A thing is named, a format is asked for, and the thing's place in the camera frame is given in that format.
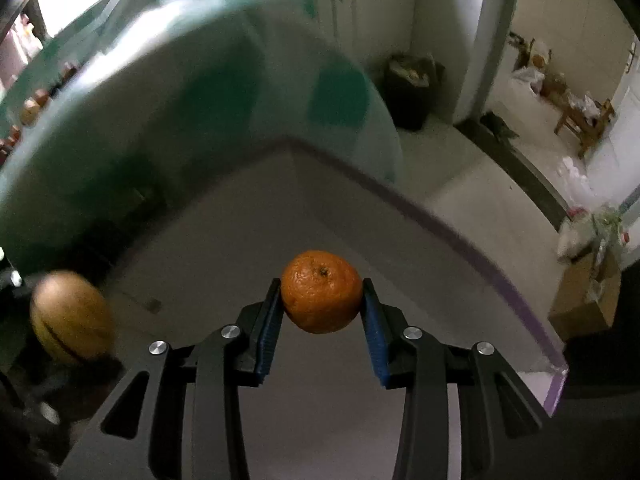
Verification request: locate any clear plastic storage box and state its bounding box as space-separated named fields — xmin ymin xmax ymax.
xmin=100 ymin=135 xmax=571 ymax=480

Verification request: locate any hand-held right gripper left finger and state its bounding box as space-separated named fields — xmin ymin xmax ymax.
xmin=60 ymin=278 xmax=284 ymax=480

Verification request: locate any dark doormat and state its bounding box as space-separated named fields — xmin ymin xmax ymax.
xmin=479 ymin=111 xmax=522 ymax=142

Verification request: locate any white plastic bag with greens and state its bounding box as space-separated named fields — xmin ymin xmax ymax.
xmin=556 ymin=204 xmax=632 ymax=262

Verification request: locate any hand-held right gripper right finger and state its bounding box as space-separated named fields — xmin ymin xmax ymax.
xmin=362 ymin=278 xmax=546 ymax=480

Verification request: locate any small orange mandarin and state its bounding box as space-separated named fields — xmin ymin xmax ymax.
xmin=280 ymin=250 xmax=364 ymax=335

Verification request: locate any green white checkered tablecloth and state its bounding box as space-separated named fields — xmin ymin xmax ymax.
xmin=0 ymin=0 xmax=403 ymax=286

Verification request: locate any black trash bin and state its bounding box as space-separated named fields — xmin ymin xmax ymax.
xmin=384 ymin=53 xmax=447 ymax=132

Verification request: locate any wooden stool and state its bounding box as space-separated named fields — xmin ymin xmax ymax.
xmin=554 ymin=91 xmax=616 ymax=159

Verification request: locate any cardboard box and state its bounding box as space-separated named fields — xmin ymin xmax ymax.
xmin=547 ymin=247 xmax=624 ymax=344

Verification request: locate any brown oval fruit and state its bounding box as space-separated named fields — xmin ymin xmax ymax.
xmin=29 ymin=269 xmax=117 ymax=367

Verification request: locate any white cabinet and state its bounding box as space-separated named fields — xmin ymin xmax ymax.
xmin=327 ymin=0 xmax=419 ymax=57

